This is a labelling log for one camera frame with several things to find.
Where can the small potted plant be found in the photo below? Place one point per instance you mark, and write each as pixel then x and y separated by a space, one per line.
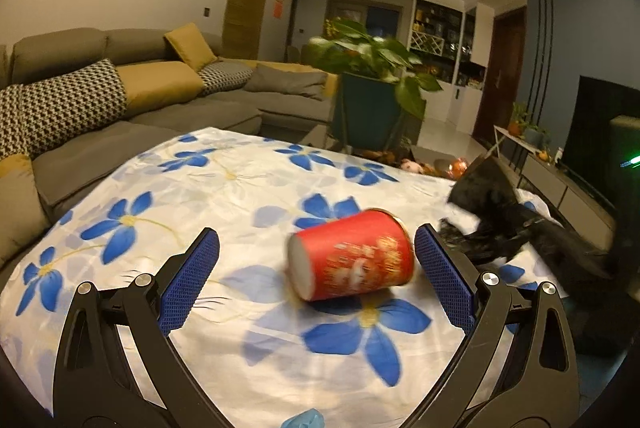
pixel 519 119

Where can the wooden door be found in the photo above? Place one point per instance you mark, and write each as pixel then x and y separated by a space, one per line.
pixel 242 28

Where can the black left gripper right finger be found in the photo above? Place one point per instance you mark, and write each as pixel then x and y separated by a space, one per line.
pixel 516 365

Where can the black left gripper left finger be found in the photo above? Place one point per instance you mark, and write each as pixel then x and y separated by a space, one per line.
pixel 94 385

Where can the small white side table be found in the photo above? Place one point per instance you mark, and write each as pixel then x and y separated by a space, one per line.
pixel 501 135

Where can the yellow seat cushion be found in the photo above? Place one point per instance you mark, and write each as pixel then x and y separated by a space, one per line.
pixel 155 85

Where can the red paper cup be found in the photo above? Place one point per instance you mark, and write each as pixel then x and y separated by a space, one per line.
pixel 366 252

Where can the dark brown door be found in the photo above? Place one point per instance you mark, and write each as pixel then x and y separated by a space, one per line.
pixel 502 76

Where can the black plastic bag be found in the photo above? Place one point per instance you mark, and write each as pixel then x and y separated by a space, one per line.
pixel 506 225

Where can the blue gloved right hand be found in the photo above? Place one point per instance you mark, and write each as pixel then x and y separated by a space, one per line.
pixel 311 418

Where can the grey throw pillow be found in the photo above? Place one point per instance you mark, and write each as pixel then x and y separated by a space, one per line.
pixel 307 84

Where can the black television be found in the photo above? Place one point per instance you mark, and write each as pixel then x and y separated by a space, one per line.
pixel 588 150

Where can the display shelf cabinet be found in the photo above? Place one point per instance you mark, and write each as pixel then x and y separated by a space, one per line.
pixel 444 39

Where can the green potted plant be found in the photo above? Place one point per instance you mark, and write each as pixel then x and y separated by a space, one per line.
pixel 380 85

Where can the floral blue white tablecloth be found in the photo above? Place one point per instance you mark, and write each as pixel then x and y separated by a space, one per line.
pixel 261 354

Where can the grey sectional sofa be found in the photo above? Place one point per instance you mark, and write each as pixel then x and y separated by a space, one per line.
pixel 37 193

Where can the yellow back pillow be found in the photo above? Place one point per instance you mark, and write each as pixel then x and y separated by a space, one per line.
pixel 191 46

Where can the houndstooth patterned cushion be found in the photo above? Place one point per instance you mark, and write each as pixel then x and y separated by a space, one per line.
pixel 38 117

